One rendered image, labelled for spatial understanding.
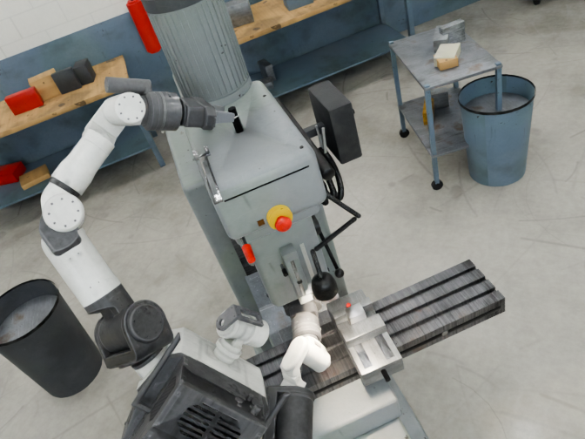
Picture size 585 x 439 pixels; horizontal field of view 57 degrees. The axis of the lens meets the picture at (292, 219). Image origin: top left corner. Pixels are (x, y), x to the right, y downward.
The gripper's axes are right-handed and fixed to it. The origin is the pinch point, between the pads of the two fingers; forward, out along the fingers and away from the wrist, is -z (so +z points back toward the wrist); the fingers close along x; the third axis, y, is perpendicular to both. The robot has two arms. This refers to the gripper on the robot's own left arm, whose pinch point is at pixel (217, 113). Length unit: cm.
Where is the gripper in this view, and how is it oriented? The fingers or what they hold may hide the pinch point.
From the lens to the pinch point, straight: 134.2
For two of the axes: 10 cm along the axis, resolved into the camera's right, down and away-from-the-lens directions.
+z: -8.3, 0.7, -5.5
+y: 1.9, -8.9, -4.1
